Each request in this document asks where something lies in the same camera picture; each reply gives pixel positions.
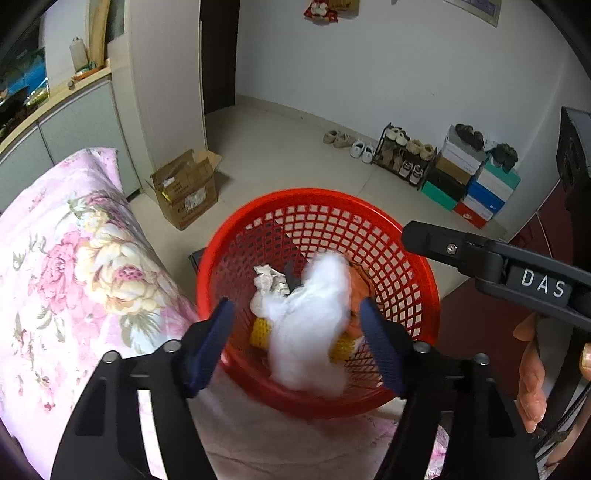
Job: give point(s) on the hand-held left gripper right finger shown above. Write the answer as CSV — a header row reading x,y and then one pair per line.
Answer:
x,y
381,350

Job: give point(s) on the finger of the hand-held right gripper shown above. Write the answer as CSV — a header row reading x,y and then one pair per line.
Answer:
x,y
443,247

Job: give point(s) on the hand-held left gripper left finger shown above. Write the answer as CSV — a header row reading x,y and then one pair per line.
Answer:
x,y
214,341

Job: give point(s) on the orange brown scrap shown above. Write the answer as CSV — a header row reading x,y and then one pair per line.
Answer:
x,y
358,295

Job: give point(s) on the white cotton wad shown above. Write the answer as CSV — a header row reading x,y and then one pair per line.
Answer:
x,y
304,337

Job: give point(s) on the white tissue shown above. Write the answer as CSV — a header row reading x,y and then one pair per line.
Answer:
x,y
270,281

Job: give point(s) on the red plastic mesh basket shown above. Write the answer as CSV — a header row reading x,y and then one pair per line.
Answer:
x,y
323,217

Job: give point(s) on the person's right hand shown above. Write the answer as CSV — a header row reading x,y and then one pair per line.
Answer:
x,y
531,369

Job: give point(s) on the stack of shoe boxes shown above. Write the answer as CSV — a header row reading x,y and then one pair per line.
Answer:
x,y
461,157

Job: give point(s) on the row of assorted shoes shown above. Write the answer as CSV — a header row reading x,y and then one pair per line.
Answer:
x,y
415,147

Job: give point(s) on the dark green shoe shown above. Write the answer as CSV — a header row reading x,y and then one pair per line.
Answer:
x,y
510,161
500,151

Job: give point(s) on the brown sandal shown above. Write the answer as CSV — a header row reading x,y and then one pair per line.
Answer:
x,y
476,140
462,130

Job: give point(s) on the black shoe rack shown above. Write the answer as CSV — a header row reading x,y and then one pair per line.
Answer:
x,y
380,150

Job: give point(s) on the white shoe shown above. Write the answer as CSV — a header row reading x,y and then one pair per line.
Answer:
x,y
368,153
358,148

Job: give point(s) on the black cabinet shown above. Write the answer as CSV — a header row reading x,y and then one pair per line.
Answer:
x,y
577,152

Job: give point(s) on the brown cardboard box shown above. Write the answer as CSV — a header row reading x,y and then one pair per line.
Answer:
x,y
189,198

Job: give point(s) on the beige slipper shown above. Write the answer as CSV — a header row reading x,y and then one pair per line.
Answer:
x,y
330,137
342,139

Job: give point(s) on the pink floral blanket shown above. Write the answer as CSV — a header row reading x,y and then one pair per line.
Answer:
x,y
69,277

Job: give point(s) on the kitchen counter with grey cabinets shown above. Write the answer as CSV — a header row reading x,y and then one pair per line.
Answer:
x,y
78,120

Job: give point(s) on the brown paper bag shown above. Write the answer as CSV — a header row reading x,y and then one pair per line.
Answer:
x,y
344,4

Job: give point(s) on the white bottle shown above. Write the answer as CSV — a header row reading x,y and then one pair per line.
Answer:
x,y
78,55

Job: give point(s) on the blue printed backsplash panel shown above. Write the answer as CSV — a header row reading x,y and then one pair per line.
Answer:
x,y
27,78

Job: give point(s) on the wooden cutting board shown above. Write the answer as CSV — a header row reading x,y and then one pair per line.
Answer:
x,y
98,27

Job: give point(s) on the wall poster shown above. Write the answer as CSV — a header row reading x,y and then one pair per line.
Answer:
x,y
480,9

